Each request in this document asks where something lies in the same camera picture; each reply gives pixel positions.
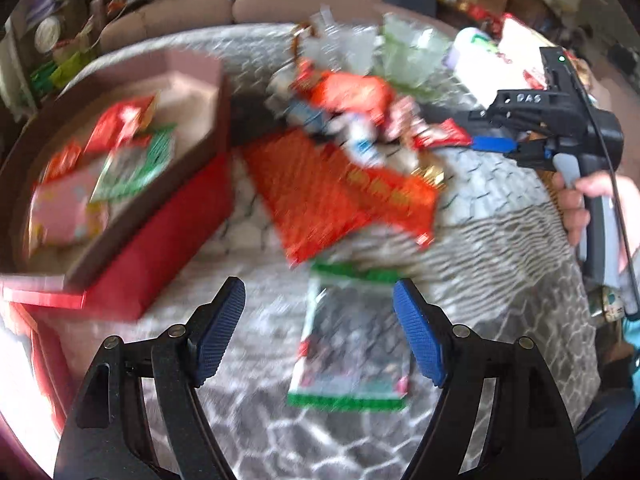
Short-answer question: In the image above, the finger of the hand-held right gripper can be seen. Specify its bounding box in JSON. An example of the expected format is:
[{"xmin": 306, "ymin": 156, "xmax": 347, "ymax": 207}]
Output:
[{"xmin": 471, "ymin": 134, "xmax": 520, "ymax": 155}]

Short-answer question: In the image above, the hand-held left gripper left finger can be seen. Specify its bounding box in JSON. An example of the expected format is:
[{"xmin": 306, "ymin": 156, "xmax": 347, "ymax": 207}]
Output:
[{"xmin": 52, "ymin": 276, "xmax": 247, "ymax": 480}]

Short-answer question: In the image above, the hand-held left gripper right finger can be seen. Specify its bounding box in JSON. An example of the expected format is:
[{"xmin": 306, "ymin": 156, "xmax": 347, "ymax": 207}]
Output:
[{"xmin": 392, "ymin": 277, "xmax": 586, "ymax": 480}]

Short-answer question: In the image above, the small red candy packet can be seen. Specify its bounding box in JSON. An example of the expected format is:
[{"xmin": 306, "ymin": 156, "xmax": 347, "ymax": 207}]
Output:
[{"xmin": 412, "ymin": 119, "xmax": 473, "ymax": 150}]

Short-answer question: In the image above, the green-edged clear snack packet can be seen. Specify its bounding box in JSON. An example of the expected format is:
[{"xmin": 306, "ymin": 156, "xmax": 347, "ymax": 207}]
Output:
[{"xmin": 286, "ymin": 260, "xmax": 413, "ymax": 413}]

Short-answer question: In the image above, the red hexagonal gift box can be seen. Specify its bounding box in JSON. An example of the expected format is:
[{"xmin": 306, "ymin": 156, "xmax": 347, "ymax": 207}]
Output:
[{"xmin": 0, "ymin": 50, "xmax": 236, "ymax": 323}]

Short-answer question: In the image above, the blue and white candy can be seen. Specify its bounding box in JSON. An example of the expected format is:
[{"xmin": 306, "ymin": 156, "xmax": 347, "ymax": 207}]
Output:
[{"xmin": 345, "ymin": 115, "xmax": 386, "ymax": 168}]

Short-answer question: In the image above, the orange snack bag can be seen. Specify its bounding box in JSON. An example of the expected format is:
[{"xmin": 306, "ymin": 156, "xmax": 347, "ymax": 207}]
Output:
[{"xmin": 295, "ymin": 60, "xmax": 393, "ymax": 126}]

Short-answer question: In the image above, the large orange-red snack packet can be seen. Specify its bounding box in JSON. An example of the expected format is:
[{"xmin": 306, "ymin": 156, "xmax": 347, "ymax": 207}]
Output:
[{"xmin": 242, "ymin": 130, "xmax": 438, "ymax": 267}]

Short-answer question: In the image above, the red ornate hexagonal box lid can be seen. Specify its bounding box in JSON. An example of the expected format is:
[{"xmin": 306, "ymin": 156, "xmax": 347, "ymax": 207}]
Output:
[{"xmin": 0, "ymin": 275, "xmax": 87, "ymax": 436}]

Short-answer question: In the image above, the green snack packet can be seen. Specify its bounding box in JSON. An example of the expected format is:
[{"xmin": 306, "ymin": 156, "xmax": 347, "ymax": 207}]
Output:
[{"xmin": 90, "ymin": 122, "xmax": 178, "ymax": 205}]

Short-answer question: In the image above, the pink snack packet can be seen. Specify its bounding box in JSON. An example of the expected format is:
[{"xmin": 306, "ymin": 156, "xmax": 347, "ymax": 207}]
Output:
[{"xmin": 27, "ymin": 160, "xmax": 111, "ymax": 256}]

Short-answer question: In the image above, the red snack packet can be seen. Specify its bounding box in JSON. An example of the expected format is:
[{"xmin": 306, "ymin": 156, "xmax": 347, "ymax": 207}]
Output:
[{"xmin": 82, "ymin": 96, "xmax": 160, "ymax": 155}]

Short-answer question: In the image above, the small orange snack packet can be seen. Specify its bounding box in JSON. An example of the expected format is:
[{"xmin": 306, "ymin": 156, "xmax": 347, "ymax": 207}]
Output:
[{"xmin": 40, "ymin": 141, "xmax": 83, "ymax": 183}]

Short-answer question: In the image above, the person's right hand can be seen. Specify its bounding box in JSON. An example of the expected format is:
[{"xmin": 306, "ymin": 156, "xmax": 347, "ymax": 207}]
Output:
[{"xmin": 551, "ymin": 170, "xmax": 640, "ymax": 281}]

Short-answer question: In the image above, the gold wrapped candy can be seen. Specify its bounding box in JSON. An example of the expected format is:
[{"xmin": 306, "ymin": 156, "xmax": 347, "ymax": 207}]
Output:
[{"xmin": 412, "ymin": 155, "xmax": 448, "ymax": 192}]

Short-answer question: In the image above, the white plastic bag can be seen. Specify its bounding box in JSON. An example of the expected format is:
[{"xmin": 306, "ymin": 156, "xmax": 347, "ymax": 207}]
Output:
[{"xmin": 450, "ymin": 16, "xmax": 553, "ymax": 111}]

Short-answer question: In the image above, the grey patterned blanket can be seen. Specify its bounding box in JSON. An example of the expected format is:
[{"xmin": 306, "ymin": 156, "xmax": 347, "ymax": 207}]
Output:
[{"xmin": 50, "ymin": 22, "xmax": 603, "ymax": 480}]

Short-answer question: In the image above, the clear green plastic bag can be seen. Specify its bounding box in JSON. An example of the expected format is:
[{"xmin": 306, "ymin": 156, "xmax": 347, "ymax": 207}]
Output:
[{"xmin": 372, "ymin": 12, "xmax": 453, "ymax": 98}]

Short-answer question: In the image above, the brown sofa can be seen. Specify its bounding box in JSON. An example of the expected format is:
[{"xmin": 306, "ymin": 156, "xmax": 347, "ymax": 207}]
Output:
[{"xmin": 97, "ymin": 0, "xmax": 451, "ymax": 53}]

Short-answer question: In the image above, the cluttered shelf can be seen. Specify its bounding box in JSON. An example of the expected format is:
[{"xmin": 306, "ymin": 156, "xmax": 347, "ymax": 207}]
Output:
[{"xmin": 0, "ymin": 0, "xmax": 108, "ymax": 111}]

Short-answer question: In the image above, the white round tin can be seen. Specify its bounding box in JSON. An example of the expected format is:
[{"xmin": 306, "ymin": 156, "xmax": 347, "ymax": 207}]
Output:
[{"xmin": 32, "ymin": 16, "xmax": 65, "ymax": 53}]

